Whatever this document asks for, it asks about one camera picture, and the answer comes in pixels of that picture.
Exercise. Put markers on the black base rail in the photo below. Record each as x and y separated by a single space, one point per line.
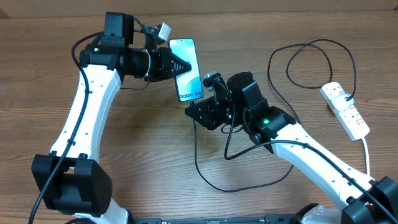
267 219

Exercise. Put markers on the white power strip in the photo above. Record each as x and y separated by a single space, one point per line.
350 119

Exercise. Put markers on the white charger plug adapter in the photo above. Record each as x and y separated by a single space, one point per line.
341 102

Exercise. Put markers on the blue Samsung smartphone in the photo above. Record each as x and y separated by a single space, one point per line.
187 80

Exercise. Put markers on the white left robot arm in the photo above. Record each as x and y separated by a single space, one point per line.
70 178

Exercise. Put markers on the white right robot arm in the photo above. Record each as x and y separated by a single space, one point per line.
357 196

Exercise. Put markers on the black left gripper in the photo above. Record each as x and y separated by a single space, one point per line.
166 58

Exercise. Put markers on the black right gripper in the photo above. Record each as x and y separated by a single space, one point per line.
208 111

